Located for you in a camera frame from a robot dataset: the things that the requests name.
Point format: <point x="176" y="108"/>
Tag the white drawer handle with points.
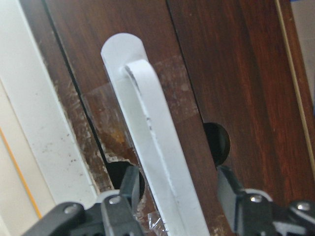
<point x="147" y="116"/>

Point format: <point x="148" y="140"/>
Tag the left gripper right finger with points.
<point x="252" y="212"/>

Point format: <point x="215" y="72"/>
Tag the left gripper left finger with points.
<point x="113" y="214"/>

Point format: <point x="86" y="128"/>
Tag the dark wooden drawer cabinet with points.
<point x="230" y="63"/>

